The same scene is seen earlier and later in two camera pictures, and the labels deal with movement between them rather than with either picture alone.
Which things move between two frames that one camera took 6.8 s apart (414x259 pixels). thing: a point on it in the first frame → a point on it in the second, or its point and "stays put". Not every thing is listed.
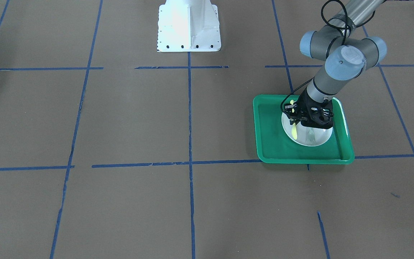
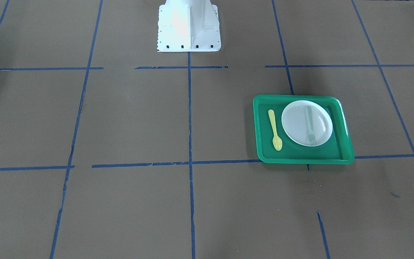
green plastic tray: [274, 146] stays put
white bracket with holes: [188, 26] stays put
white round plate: [307, 135] stays put
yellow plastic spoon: [294, 132] → [277, 141]
